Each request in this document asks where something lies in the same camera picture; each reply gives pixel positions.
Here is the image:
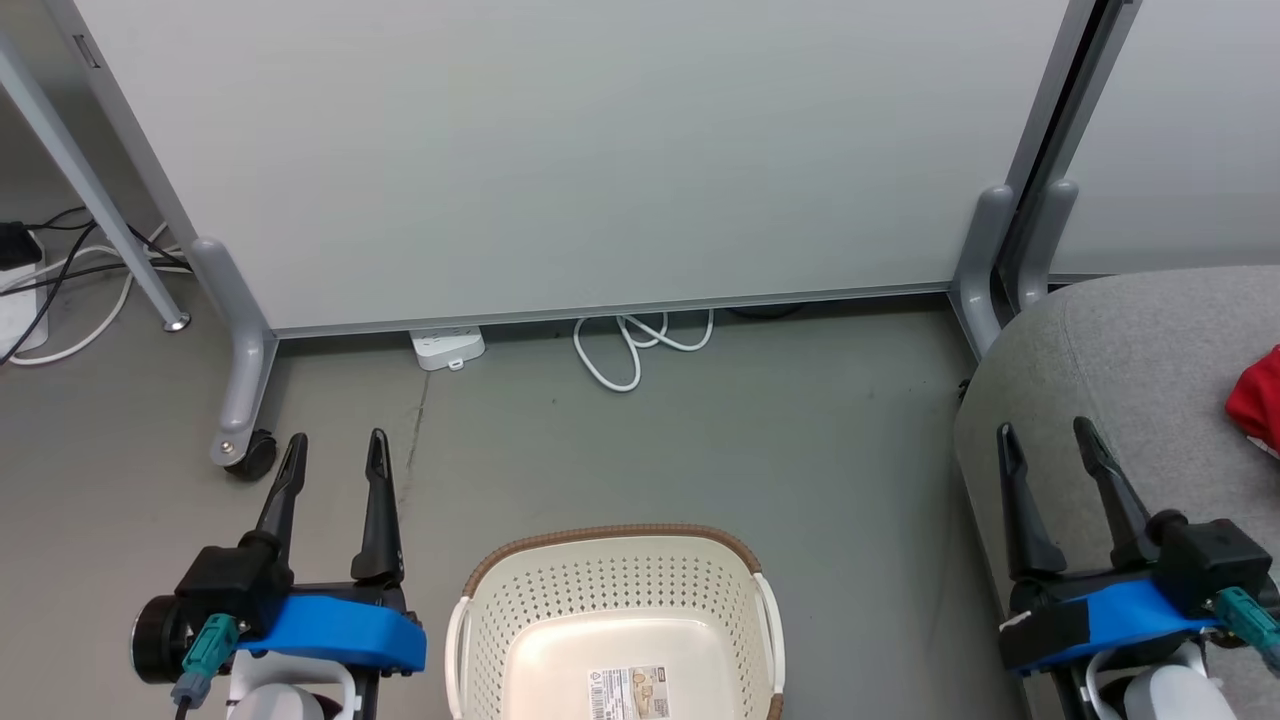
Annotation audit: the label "grey metal table leg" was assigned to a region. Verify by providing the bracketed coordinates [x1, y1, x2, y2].
[0, 33, 194, 334]

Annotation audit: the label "printed basket label sticker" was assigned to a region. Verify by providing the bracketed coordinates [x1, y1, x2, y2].
[586, 664, 670, 720]

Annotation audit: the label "looped white power cord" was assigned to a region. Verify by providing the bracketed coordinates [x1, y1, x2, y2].
[572, 309, 716, 394]

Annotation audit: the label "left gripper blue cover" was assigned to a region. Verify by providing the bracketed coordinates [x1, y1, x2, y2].
[130, 427, 429, 720]

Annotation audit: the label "black floor cables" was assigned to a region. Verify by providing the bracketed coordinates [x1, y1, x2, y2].
[0, 205, 193, 367]

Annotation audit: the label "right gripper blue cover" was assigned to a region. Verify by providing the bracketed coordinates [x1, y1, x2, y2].
[995, 416, 1280, 679]

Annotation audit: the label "white floor cable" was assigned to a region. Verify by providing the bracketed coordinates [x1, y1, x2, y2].
[0, 224, 193, 367]

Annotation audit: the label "grey partition foot with caster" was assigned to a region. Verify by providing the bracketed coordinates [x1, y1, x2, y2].
[188, 236, 280, 482]

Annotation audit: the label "white power strip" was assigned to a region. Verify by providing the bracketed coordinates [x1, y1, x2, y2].
[409, 326, 488, 374]

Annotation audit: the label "cream perforated laundry basket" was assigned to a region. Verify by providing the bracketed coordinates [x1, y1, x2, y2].
[445, 523, 787, 720]

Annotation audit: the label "grey fabric sofa seat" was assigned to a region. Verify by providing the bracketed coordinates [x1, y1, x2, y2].
[952, 264, 1280, 720]

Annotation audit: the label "black plug adapter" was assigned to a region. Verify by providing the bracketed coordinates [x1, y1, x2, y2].
[0, 221, 44, 272]

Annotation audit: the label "red garment white trim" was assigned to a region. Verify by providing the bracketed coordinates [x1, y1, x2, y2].
[1224, 344, 1280, 461]

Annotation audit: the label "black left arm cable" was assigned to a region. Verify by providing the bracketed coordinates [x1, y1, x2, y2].
[168, 613, 243, 720]

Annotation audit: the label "narrow white partition panel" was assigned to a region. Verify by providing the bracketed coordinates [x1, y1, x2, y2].
[1048, 0, 1280, 280]

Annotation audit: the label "large white partition panel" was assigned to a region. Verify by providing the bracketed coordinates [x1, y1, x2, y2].
[45, 0, 1103, 338]

